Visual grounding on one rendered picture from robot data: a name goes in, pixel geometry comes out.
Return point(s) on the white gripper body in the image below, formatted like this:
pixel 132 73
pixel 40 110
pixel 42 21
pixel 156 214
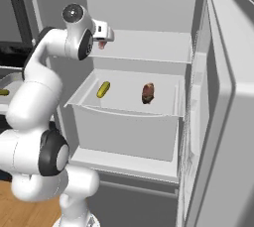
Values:
pixel 109 34

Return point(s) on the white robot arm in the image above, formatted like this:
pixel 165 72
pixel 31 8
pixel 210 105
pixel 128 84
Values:
pixel 36 92

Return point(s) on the pink red steak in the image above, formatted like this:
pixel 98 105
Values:
pixel 102 45

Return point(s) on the yellow green cucumber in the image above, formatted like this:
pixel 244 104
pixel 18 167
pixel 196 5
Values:
pixel 3 92
pixel 103 89

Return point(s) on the red brown steak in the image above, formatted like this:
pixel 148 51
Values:
pixel 148 92

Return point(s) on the clear tupperware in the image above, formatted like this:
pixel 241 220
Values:
pixel 10 80

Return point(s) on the grey fridge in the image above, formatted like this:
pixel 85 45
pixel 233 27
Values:
pixel 139 6

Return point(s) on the white fridge shelf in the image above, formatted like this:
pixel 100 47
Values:
pixel 149 46

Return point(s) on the white fridge drawer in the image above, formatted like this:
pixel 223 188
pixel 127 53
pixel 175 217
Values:
pixel 132 128

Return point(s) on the grey fridge door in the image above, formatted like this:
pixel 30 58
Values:
pixel 225 112

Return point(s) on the grey wall cupboard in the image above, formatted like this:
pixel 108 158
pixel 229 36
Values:
pixel 8 6

